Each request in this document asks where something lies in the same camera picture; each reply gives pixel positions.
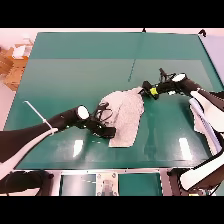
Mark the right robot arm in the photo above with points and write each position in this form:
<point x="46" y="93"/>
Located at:
<point x="210" y="103"/>

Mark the grey white shirt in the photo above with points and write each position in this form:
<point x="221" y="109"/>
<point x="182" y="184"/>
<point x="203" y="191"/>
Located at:
<point x="128" y="115"/>

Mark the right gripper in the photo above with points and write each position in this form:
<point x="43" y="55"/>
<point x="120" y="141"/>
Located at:
<point x="150" y="89"/>

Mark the silver frame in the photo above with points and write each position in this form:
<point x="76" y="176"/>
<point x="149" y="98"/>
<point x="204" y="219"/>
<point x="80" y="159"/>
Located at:
<point x="106" y="183"/>

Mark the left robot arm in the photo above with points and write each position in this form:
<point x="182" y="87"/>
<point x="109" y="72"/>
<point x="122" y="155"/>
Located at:
<point x="23" y="138"/>

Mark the brown cardboard box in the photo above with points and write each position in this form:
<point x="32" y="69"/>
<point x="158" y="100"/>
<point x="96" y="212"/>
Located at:
<point x="15" y="71"/>

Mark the white garment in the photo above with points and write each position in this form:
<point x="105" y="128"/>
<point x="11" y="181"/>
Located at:
<point x="201" y="128"/>

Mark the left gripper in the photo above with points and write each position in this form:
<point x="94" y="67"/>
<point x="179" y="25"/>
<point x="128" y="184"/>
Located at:
<point x="101" y="128"/>

